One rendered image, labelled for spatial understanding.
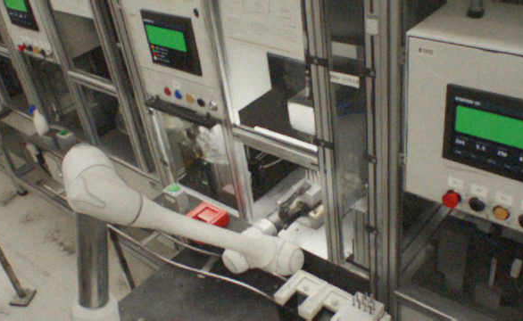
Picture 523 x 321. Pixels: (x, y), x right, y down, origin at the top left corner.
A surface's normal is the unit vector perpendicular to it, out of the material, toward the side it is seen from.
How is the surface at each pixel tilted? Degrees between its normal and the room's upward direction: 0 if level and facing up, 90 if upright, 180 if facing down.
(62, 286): 0
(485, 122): 90
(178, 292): 0
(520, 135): 90
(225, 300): 0
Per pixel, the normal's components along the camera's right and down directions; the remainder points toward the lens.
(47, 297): -0.13, -0.82
